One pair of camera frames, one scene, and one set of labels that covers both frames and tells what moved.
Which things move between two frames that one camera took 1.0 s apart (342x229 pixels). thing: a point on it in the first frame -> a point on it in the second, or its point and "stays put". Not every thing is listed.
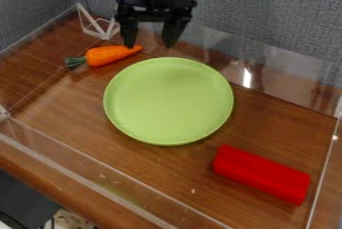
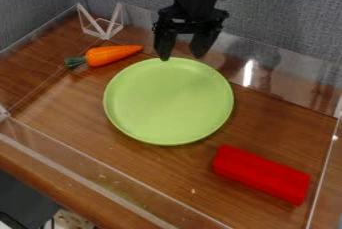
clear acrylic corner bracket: [98, 26] stays put
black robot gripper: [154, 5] -> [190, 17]
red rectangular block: [262, 174] stays put
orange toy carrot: [103, 55] stays put
